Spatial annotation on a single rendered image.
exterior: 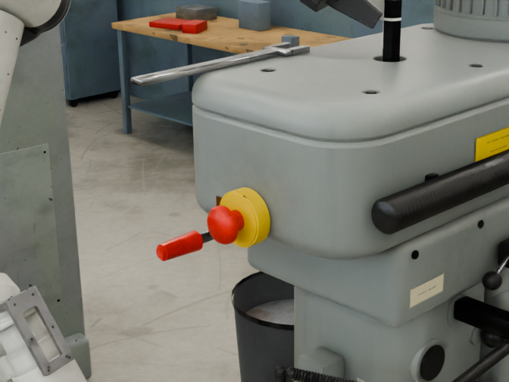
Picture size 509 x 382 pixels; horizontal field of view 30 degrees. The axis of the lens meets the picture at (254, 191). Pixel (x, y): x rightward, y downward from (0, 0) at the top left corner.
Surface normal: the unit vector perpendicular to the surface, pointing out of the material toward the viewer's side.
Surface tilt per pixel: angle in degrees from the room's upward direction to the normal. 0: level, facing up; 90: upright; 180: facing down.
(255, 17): 90
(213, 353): 0
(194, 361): 0
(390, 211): 90
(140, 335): 0
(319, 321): 90
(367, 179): 90
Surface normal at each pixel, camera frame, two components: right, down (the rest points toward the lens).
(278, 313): -0.01, -0.94
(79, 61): 0.69, 0.24
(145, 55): -0.72, 0.24
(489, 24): -0.54, 0.29
